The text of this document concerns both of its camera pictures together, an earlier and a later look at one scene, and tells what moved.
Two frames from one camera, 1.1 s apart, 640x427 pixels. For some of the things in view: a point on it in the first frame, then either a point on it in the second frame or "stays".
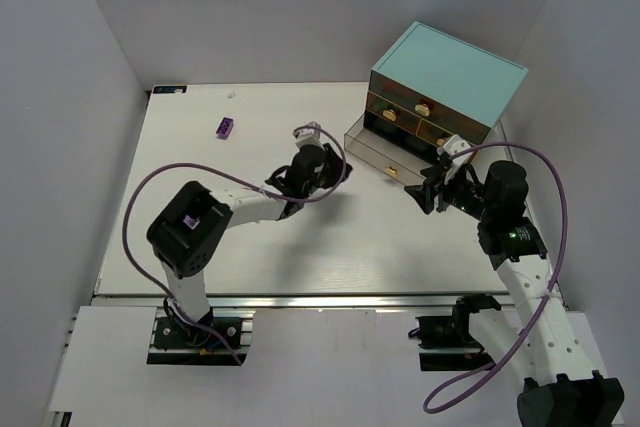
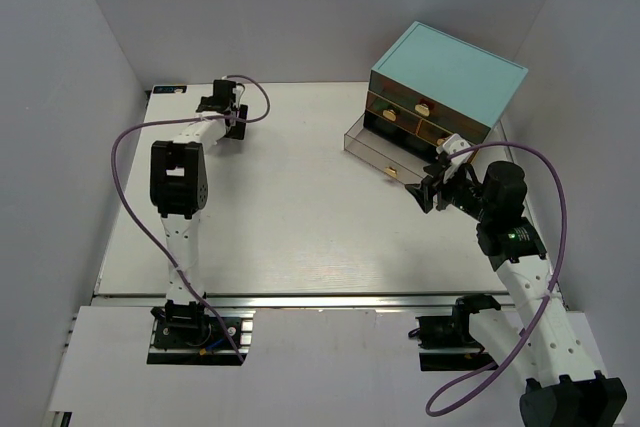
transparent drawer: x=428 y=108 stays
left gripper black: x=331 y=167 to x=239 y=122
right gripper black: x=438 y=190 stays
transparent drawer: x=391 y=111 stays
